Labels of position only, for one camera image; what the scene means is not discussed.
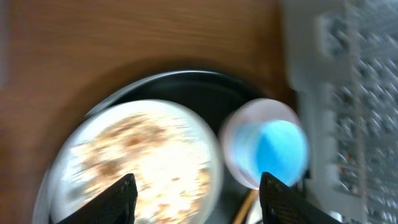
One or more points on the grey dishwasher rack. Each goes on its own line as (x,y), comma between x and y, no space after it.
(342,62)

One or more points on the round black tray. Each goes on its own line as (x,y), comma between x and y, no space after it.
(212,95)

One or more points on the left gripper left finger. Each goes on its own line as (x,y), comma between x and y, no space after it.
(116,205)

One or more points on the grey plate with food scraps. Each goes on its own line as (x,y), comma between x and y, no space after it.
(172,152)

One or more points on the wooden chopstick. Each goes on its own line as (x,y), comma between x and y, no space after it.
(244,209)

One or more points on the pink small bowl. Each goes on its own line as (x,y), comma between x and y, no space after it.
(258,110)

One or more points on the blue plastic cup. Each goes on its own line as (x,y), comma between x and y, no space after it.
(277,147)

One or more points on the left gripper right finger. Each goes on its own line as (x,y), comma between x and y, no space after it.
(281,205)

